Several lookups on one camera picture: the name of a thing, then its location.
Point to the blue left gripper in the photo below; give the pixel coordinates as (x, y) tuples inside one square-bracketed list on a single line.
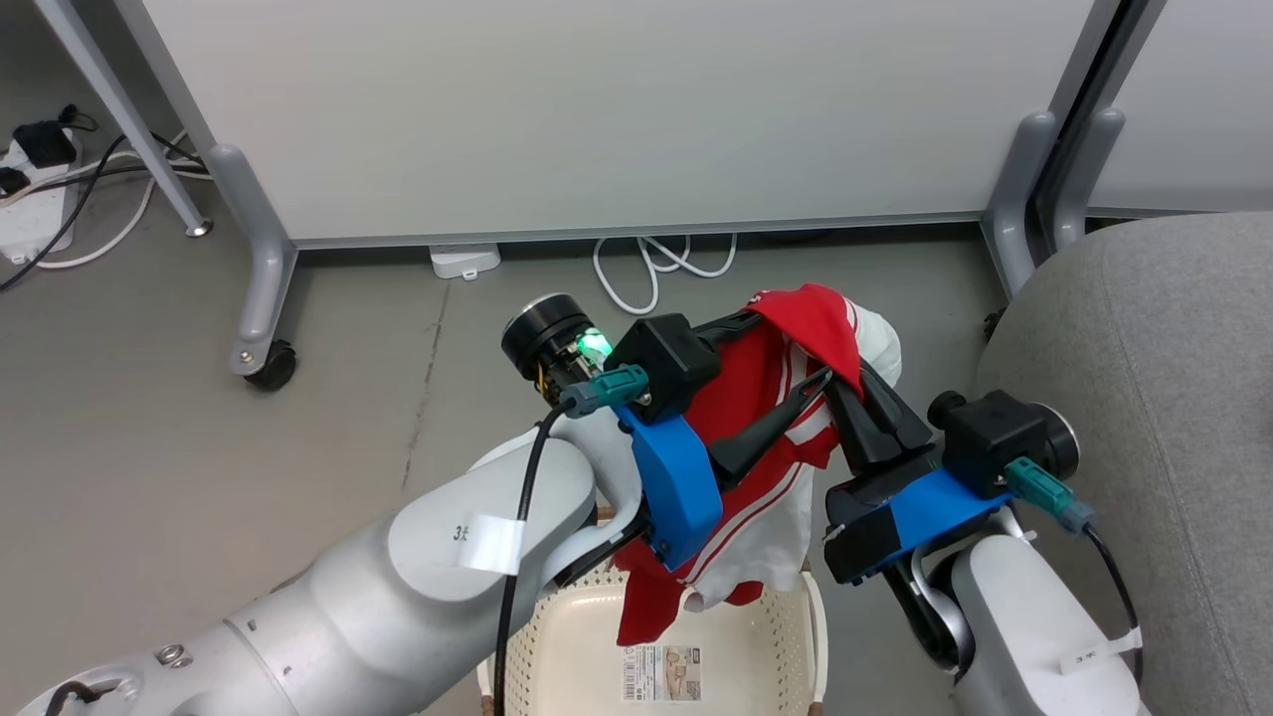
[(676, 487)]

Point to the wide white partition panel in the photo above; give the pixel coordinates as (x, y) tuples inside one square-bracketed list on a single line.
[(597, 99)]

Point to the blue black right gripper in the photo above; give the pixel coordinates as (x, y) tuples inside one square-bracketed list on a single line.
[(915, 517)]

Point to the white power strip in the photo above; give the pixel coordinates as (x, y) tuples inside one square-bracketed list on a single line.
[(30, 224)]

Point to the beige plastic laundry basket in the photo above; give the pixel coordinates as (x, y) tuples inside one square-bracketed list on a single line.
[(587, 656)]

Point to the printed basket sticker label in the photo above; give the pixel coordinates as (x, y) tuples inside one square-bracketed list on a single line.
[(661, 673)]

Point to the grey partition foot post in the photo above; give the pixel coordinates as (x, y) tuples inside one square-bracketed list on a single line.
[(1079, 179), (1014, 199)]

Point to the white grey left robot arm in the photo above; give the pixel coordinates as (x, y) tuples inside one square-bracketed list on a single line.
[(348, 607)]

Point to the red and white garment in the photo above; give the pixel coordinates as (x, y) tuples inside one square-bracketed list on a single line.
[(741, 393)]

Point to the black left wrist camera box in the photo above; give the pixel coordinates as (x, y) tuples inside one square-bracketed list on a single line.
[(661, 363)]

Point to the thin grey metal pole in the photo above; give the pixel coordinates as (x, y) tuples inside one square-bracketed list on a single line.
[(129, 114)]

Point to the small white plastic box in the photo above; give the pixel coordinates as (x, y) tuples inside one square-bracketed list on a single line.
[(462, 261)]

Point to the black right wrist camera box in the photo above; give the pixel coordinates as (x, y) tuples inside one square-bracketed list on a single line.
[(995, 438)]

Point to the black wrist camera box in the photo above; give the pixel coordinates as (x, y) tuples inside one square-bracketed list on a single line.
[(995, 438), (661, 363)]

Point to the narrow white partition panel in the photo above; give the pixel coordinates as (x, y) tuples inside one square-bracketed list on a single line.
[(1193, 99)]

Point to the grey partition leg with caster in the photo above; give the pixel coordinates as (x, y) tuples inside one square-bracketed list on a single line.
[(261, 268)]

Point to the black power adapter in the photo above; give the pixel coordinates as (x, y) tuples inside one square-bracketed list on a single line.
[(45, 144)]

